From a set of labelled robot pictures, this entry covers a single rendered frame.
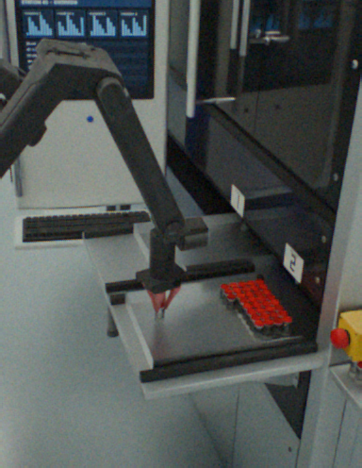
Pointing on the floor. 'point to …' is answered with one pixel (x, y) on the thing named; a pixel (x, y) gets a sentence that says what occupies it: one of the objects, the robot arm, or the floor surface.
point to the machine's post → (341, 275)
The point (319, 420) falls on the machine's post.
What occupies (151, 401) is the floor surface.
